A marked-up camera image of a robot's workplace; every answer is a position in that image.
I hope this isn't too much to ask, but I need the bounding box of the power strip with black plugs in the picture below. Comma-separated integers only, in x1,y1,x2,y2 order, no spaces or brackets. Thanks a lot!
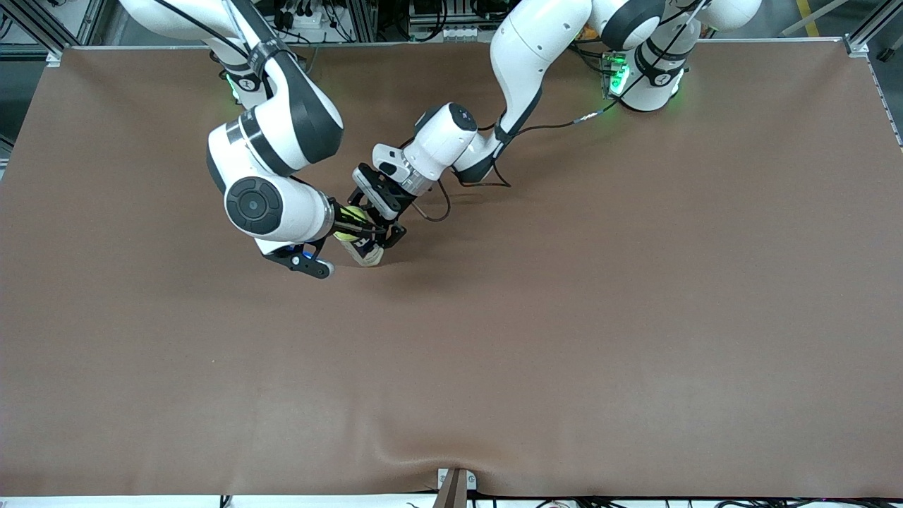
272,0,334,30

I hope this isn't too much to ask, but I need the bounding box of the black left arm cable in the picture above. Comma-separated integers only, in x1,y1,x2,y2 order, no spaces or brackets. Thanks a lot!
413,0,710,224

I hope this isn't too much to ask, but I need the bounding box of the yellow tennis ball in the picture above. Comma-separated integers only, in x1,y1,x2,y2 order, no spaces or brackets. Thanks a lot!
333,206,369,243

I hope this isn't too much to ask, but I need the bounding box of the silver tennis ball can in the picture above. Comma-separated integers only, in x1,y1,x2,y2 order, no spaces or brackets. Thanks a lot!
332,206,386,268

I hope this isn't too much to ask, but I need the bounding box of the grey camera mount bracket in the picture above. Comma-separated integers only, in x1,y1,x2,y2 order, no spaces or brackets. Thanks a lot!
436,467,478,508

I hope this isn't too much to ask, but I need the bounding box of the white power strip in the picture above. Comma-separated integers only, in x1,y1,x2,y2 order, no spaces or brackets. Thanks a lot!
409,25,496,42

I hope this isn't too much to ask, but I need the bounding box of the black electronics box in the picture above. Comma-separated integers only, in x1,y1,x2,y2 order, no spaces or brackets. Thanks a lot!
409,0,496,25

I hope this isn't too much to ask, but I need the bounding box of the brown table mat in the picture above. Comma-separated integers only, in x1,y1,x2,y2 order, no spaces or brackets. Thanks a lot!
0,39,903,499

